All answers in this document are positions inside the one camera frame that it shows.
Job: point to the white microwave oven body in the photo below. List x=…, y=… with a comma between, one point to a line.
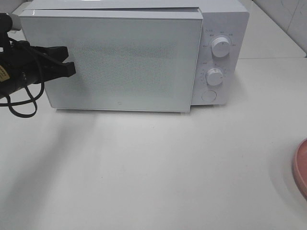
x=220, y=18

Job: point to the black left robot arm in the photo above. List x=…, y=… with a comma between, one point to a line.
x=22, y=65

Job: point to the upper white power knob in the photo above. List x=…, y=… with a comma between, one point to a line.
x=220, y=46

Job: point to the round white door button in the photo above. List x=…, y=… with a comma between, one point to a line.
x=209, y=96

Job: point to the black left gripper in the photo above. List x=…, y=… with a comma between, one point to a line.
x=20, y=68

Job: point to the pink plate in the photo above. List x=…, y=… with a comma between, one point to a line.
x=300, y=168

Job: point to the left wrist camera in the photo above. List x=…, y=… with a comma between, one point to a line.
x=8, y=22

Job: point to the white microwave door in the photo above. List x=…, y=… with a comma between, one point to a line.
x=124, y=60

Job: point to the white timer knob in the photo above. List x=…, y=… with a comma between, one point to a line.
x=214, y=77

